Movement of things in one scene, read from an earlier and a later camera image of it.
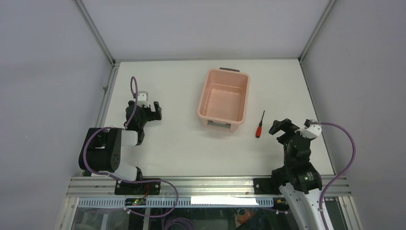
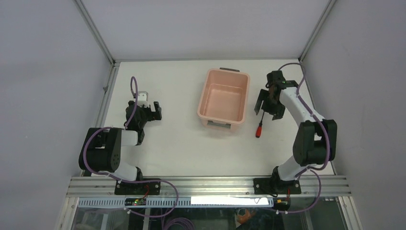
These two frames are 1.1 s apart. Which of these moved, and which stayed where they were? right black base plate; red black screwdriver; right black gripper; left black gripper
Moved: right black gripper
Stayed: red black screwdriver; left black gripper; right black base plate
